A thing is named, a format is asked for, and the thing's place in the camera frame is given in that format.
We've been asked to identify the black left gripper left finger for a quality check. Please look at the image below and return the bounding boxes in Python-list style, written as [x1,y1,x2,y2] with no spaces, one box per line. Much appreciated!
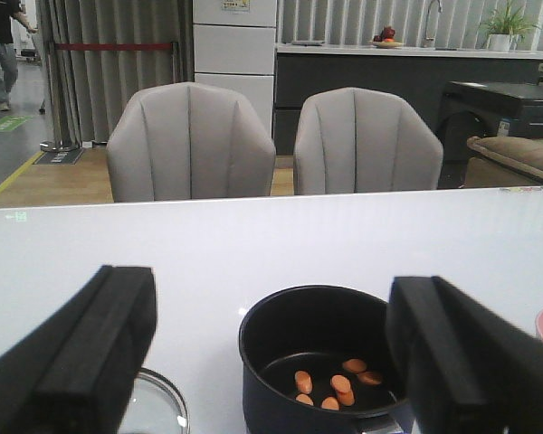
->
[0,266,157,433]

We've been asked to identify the dark kitchen counter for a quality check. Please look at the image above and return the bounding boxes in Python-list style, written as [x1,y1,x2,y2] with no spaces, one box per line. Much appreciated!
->
[272,44,543,156]

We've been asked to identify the fruit plate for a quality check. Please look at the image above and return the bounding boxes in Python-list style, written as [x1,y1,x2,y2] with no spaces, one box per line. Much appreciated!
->
[370,26,404,48]

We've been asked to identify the right grey upholstered chair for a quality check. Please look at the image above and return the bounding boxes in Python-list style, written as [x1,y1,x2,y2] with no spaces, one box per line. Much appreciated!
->
[293,87,443,195]

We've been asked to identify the red barrier belt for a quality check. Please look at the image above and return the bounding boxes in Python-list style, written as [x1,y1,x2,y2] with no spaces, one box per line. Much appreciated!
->
[54,42,173,52]

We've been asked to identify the white refrigerator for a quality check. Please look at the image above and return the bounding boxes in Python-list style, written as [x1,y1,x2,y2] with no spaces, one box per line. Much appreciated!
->
[192,0,277,130]

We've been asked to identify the beige cushion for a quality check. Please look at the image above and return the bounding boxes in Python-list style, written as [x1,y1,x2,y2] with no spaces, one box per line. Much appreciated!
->
[464,137,543,188]

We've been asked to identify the walking person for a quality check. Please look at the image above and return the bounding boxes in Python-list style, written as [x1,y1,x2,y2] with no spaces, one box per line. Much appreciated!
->
[0,1,38,112]

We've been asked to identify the orange ham slices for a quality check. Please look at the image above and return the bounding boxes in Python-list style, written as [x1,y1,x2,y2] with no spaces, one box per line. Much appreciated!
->
[293,358,384,410]

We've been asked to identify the dark blue saucepan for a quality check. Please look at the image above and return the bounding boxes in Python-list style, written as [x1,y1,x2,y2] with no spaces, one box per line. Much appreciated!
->
[238,285,414,433]

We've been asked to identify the glass lid blue knob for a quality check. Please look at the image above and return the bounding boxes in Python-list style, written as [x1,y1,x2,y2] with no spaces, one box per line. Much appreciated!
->
[118,368,191,434]

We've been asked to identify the left grey upholstered chair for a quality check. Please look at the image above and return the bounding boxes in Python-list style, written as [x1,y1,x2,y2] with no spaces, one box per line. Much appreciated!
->
[107,82,276,203]

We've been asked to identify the chrome faucet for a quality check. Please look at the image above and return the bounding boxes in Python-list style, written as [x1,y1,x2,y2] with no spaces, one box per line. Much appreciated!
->
[421,0,443,48]

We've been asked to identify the dark appliance cabinet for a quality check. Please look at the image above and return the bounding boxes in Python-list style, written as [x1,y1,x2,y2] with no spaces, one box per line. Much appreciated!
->
[436,81,543,164]

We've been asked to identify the potted green plant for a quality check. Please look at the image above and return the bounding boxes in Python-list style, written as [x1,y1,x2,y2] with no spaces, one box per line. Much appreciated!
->
[479,1,540,52]

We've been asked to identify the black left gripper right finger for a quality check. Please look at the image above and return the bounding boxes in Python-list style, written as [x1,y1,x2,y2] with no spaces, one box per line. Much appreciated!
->
[386,276,543,433]

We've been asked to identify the grey upholstered chair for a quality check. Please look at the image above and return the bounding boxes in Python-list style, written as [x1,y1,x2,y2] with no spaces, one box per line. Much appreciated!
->
[293,87,443,195]
[107,82,276,203]

